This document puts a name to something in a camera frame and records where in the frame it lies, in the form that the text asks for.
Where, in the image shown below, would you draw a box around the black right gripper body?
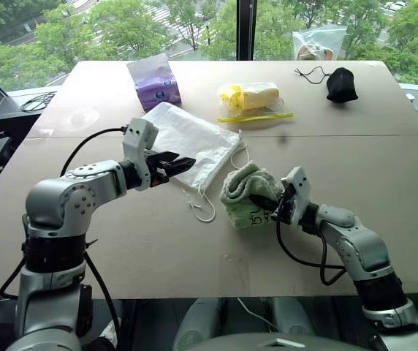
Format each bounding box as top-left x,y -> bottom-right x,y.
270,189 -> 297,225

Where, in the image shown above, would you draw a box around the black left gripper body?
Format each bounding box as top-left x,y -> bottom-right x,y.
145,149 -> 170,189

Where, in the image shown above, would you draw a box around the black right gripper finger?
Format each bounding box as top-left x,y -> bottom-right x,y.
248,194 -> 280,213

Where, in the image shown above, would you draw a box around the light green towel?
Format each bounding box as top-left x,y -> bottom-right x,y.
218,162 -> 284,231

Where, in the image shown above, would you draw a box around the zip bag with yellow cloth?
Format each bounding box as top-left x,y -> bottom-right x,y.
216,80 -> 295,129

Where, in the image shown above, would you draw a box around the clear plastic bag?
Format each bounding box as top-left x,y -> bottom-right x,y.
292,27 -> 347,61

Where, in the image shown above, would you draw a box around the purple tissue pack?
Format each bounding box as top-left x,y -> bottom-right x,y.
126,53 -> 183,113

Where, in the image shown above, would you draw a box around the grey rounded robot body shapes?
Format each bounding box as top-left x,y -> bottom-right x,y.
172,295 -> 373,351

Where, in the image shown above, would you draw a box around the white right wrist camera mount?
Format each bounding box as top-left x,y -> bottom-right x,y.
280,166 -> 313,226

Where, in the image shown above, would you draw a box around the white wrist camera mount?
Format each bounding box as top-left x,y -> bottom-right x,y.
280,166 -> 313,226
121,117 -> 158,192

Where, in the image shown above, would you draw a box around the white drawstring bag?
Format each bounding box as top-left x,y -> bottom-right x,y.
140,101 -> 251,224

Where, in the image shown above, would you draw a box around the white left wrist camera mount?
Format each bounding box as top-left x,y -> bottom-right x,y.
121,117 -> 158,192

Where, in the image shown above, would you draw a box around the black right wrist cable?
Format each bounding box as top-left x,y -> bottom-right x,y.
275,218 -> 347,287

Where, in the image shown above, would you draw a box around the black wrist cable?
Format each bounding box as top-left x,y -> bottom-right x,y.
275,218 -> 347,287
59,125 -> 129,177

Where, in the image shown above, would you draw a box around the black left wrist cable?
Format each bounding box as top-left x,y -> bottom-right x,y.
59,125 -> 129,177

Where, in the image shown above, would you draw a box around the thin white cable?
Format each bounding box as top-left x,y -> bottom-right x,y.
235,297 -> 280,333

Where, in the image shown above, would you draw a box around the black left shoulder cable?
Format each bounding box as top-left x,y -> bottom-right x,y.
83,251 -> 123,348

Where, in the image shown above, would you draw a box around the black drawstring pouch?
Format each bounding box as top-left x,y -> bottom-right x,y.
293,65 -> 360,104

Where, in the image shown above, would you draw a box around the coiled thin black cable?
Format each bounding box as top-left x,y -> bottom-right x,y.
20,91 -> 56,113

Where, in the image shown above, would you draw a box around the black window frame post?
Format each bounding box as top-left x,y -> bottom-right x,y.
235,0 -> 257,61

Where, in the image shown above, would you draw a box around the thin black wire loop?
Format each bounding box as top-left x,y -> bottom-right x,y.
0,255 -> 28,301

